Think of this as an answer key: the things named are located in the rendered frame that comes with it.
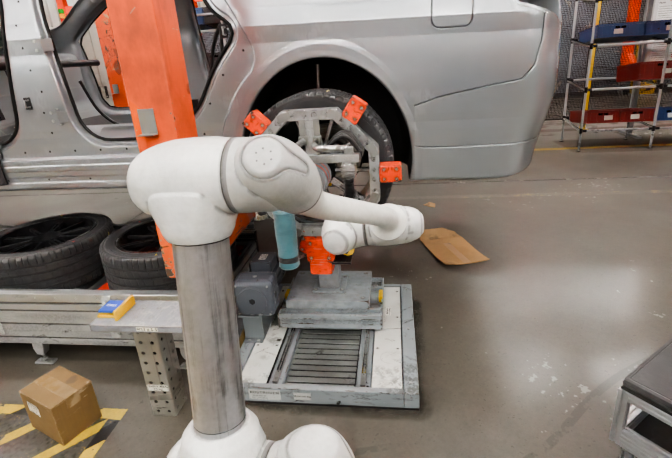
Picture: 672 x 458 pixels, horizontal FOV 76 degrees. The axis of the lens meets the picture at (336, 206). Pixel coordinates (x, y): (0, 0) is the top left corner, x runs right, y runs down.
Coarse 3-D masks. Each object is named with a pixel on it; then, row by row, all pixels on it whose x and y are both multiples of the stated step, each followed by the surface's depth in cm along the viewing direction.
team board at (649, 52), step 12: (660, 0) 535; (648, 12) 540; (660, 12) 539; (648, 48) 554; (660, 48) 552; (648, 60) 558; (660, 60) 557; (636, 84) 570; (636, 96) 574; (624, 132) 600
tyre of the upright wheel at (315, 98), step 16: (304, 96) 175; (320, 96) 174; (336, 96) 175; (272, 112) 179; (368, 112) 176; (368, 128) 176; (384, 128) 185; (384, 144) 177; (384, 160) 180; (384, 192) 184
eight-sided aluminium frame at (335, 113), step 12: (312, 108) 173; (324, 108) 171; (336, 108) 168; (276, 120) 171; (288, 120) 171; (336, 120) 168; (264, 132) 174; (276, 132) 173; (360, 132) 169; (372, 144) 169; (372, 156) 171; (372, 168) 173; (372, 180) 175; (372, 192) 176; (300, 228) 186; (312, 228) 185
